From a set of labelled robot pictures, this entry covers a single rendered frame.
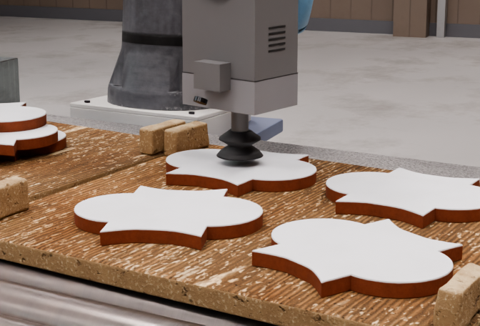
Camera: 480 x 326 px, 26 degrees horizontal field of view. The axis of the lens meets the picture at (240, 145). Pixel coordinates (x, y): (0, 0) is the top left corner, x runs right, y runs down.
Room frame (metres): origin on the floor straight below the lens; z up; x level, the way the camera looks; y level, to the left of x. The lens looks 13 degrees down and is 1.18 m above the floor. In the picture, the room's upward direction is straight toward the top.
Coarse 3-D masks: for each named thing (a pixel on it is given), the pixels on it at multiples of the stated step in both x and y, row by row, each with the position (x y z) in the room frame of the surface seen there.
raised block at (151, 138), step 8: (168, 120) 1.05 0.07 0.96; (176, 120) 1.05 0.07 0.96; (144, 128) 1.01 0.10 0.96; (152, 128) 1.01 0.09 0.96; (160, 128) 1.02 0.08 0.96; (168, 128) 1.03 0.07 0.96; (144, 136) 1.01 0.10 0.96; (152, 136) 1.01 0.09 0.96; (160, 136) 1.02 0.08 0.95; (144, 144) 1.01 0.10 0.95; (152, 144) 1.01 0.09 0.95; (160, 144) 1.02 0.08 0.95; (144, 152) 1.01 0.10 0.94; (152, 152) 1.01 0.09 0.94; (160, 152) 1.02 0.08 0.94
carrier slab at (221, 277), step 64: (64, 192) 0.87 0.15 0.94; (128, 192) 0.87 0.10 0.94; (256, 192) 0.87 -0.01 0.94; (320, 192) 0.87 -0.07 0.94; (0, 256) 0.74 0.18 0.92; (64, 256) 0.71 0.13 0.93; (128, 256) 0.70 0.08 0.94; (192, 256) 0.70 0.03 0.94; (320, 320) 0.60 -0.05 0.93; (384, 320) 0.59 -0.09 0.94
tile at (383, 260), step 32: (288, 224) 0.74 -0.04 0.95; (320, 224) 0.74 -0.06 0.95; (352, 224) 0.74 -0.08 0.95; (384, 224) 0.74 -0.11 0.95; (256, 256) 0.68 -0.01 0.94; (288, 256) 0.67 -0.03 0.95; (320, 256) 0.67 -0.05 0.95; (352, 256) 0.67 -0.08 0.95; (384, 256) 0.67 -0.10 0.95; (416, 256) 0.67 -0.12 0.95; (448, 256) 0.69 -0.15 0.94; (320, 288) 0.63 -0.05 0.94; (352, 288) 0.64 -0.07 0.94; (384, 288) 0.62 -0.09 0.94; (416, 288) 0.62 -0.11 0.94
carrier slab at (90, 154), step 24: (72, 144) 1.06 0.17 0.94; (96, 144) 1.06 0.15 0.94; (120, 144) 1.06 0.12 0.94; (0, 168) 0.96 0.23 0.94; (24, 168) 0.96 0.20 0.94; (48, 168) 0.96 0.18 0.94; (72, 168) 0.96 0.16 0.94; (96, 168) 0.96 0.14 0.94; (120, 168) 0.96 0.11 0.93; (48, 192) 0.88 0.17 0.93
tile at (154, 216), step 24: (144, 192) 0.83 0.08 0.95; (168, 192) 0.83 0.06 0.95; (192, 192) 0.83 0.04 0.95; (216, 192) 0.83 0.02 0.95; (96, 216) 0.76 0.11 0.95; (120, 216) 0.76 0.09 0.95; (144, 216) 0.76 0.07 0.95; (168, 216) 0.76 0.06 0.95; (192, 216) 0.76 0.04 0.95; (216, 216) 0.76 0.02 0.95; (240, 216) 0.76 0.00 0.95; (120, 240) 0.73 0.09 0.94; (144, 240) 0.73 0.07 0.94; (168, 240) 0.73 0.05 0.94; (192, 240) 0.72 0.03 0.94
